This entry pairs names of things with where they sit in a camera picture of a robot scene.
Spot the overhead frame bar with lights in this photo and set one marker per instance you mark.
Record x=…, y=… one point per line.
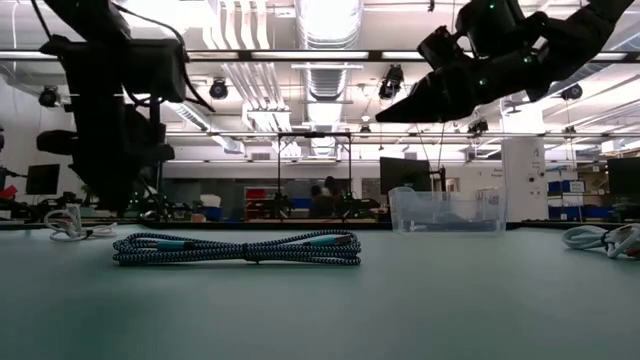
x=325, y=55

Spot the white box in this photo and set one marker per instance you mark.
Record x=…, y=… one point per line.
x=210, y=200

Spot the gray horizontal rail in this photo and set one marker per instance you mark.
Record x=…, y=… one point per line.
x=450, y=135

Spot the black ceiling spotlight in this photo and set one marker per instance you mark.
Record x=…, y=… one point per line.
x=478, y=126
x=48, y=96
x=571, y=91
x=218, y=89
x=391, y=82

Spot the black computer monitor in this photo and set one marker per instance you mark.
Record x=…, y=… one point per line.
x=625, y=177
x=42, y=179
x=405, y=175

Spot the red storage bin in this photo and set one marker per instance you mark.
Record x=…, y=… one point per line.
x=255, y=193

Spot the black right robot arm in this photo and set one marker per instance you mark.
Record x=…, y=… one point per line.
x=575, y=45

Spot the green table mat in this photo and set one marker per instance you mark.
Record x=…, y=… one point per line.
x=320, y=310

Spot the black background rig frame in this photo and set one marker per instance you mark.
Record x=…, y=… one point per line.
x=315, y=134

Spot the blue storage bins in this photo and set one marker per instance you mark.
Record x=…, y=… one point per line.
x=560, y=187

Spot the person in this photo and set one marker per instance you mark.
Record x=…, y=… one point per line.
x=322, y=205

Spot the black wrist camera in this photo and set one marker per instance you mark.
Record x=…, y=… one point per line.
x=442, y=47

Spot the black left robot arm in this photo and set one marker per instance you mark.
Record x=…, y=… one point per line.
x=100, y=65

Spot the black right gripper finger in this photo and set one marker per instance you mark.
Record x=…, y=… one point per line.
x=410, y=116
x=450, y=87

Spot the red black background robot arm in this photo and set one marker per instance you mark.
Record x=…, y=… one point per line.
x=7, y=192

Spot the black metal table frame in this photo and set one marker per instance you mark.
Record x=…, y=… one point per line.
x=250, y=225

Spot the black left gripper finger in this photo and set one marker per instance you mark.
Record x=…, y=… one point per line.
x=112, y=187

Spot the clear plastic container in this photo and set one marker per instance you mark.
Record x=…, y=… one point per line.
x=400, y=210

